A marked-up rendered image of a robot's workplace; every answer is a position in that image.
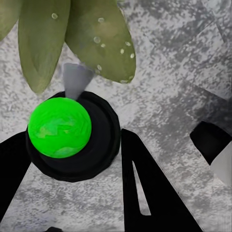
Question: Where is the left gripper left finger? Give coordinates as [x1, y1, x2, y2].
[0, 131, 31, 222]

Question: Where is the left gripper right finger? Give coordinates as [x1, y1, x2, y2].
[121, 129, 203, 232]

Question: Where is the insectifuge atomizer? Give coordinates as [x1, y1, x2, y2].
[26, 63, 121, 183]

